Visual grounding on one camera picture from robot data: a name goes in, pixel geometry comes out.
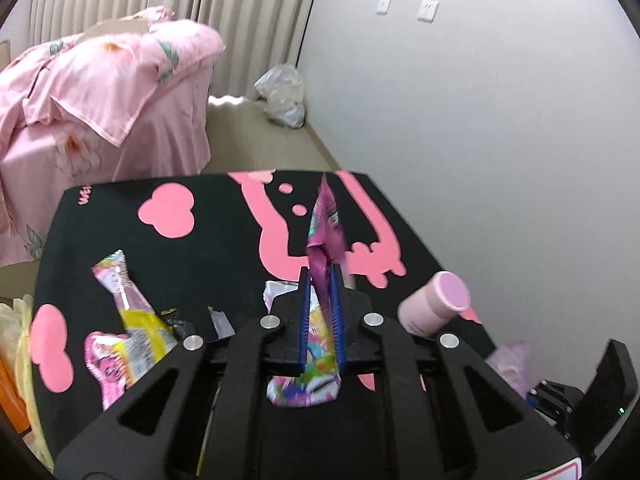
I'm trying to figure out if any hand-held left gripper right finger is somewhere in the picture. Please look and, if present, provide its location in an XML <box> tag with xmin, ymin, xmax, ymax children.
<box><xmin>327</xmin><ymin>262</ymin><xmax>581</xmax><ymax>480</ymax></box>

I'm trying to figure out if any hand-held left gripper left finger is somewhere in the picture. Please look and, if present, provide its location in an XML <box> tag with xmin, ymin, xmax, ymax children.
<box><xmin>54</xmin><ymin>266</ymin><xmax>312</xmax><ymax>480</ymax></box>

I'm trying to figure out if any clear plastic wrapper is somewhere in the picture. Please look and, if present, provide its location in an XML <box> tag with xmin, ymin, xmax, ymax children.
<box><xmin>263</xmin><ymin>280</ymin><xmax>301</xmax><ymax>313</ymax></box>

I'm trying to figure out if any colourful purple pink wrapper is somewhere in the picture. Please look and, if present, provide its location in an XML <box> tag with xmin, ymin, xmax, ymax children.
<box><xmin>265</xmin><ymin>172</ymin><xmax>348</xmax><ymax>408</ymax></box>

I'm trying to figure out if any yellow black wrapper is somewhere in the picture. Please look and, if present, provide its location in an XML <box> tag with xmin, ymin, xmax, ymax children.
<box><xmin>160</xmin><ymin>307</ymin><xmax>196</xmax><ymax>341</ymax></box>

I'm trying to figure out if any long pink striped wrapper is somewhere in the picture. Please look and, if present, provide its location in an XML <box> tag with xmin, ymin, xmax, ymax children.
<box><xmin>91</xmin><ymin>250</ymin><xmax>153</xmax><ymax>313</ymax></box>

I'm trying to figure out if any trash bin with yellow bag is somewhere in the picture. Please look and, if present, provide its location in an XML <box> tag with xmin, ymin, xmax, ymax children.
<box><xmin>0</xmin><ymin>295</ymin><xmax>56</xmax><ymax>471</ymax></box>

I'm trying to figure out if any pink cup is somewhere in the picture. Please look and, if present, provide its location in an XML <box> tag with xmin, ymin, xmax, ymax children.
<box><xmin>397</xmin><ymin>271</ymin><xmax>472</xmax><ymax>337</ymax></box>

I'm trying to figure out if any pink plastic bag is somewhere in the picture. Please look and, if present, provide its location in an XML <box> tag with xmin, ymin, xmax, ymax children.
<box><xmin>485</xmin><ymin>340</ymin><xmax>541</xmax><ymax>401</ymax></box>

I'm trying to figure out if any white plastic bag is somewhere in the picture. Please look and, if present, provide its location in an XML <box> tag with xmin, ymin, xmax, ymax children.
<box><xmin>254</xmin><ymin>63</ymin><xmax>307</xmax><ymax>128</ymax></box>

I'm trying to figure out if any bed with pink floral sheet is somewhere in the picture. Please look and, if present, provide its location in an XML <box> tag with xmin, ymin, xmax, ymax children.
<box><xmin>0</xmin><ymin>55</ymin><xmax>213</xmax><ymax>266</ymax></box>

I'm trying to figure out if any pink floral duvet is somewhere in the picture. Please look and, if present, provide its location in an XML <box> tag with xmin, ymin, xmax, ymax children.
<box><xmin>0</xmin><ymin>5</ymin><xmax>226</xmax><ymax>148</ymax></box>

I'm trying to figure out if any beige pleated curtain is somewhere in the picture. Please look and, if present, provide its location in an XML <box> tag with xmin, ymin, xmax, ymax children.
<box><xmin>0</xmin><ymin>0</ymin><xmax>328</xmax><ymax>98</ymax></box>

